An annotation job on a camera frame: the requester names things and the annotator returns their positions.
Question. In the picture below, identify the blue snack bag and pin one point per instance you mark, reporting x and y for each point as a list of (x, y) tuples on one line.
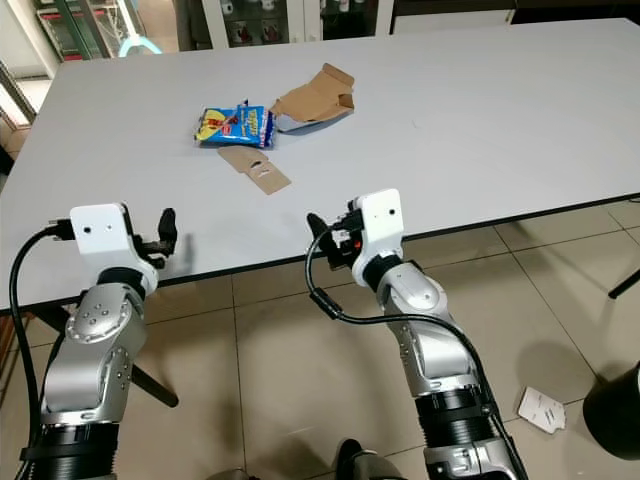
[(235, 124)]

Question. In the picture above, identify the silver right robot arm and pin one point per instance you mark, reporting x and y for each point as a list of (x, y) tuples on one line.
[(445, 350)]

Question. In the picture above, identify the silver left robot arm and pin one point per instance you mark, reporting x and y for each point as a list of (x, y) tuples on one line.
[(85, 370)]

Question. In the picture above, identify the black round rubbish bin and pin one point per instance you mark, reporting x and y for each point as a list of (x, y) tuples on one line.
[(612, 405)]

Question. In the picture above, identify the small flat brown cardboard piece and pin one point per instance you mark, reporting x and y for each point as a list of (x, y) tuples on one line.
[(256, 169)]

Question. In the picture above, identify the robot right leg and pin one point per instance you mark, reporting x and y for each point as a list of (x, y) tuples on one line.
[(350, 458)]

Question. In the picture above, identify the glass door cabinet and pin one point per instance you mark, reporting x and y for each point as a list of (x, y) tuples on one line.
[(245, 22)]

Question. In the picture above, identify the white paper scrap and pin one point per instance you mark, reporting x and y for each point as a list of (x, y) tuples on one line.
[(545, 409)]

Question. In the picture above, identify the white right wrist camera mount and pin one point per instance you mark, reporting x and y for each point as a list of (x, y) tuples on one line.
[(382, 215)]

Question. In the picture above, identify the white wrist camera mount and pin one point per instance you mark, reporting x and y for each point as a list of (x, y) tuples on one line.
[(98, 230), (382, 215)]

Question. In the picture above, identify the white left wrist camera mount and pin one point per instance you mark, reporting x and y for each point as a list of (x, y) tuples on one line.
[(98, 230)]

